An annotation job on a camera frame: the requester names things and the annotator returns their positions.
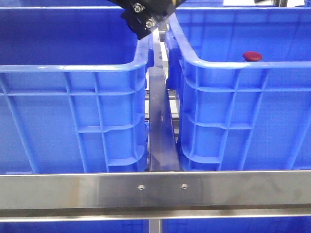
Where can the yellow push button switch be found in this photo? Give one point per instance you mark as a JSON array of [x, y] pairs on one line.
[[142, 24]]

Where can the red push button switch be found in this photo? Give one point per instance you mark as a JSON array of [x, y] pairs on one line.
[[252, 56]]

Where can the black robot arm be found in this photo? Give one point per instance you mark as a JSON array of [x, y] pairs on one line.
[[151, 7]]

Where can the steel center divider bar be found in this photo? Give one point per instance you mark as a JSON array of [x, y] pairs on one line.
[[162, 149]]

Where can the right blue plastic crate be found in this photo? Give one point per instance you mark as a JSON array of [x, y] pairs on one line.
[[239, 115]]

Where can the blue plastic crate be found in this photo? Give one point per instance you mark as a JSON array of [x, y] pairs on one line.
[[72, 91], [239, 115]]

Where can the left blue plastic crate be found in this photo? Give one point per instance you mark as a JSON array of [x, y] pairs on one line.
[[72, 91]]

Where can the lower left blue crate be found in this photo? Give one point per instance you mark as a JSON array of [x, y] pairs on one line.
[[115, 226]]

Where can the far middle blue crate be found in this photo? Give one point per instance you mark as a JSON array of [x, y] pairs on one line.
[[203, 3]]

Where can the lower right blue crate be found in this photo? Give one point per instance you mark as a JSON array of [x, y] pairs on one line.
[[296, 224]]

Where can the left rail screw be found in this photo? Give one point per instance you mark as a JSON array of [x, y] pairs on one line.
[[141, 187]]

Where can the rail screw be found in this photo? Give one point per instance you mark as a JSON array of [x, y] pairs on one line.
[[184, 186], [141, 187]]

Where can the right rail screw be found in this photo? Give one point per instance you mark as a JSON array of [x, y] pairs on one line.
[[184, 186]]

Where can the steel vertical post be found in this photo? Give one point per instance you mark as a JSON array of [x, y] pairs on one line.
[[155, 226]]

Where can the steel front shelf rail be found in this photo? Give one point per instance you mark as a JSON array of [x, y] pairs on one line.
[[115, 196]]

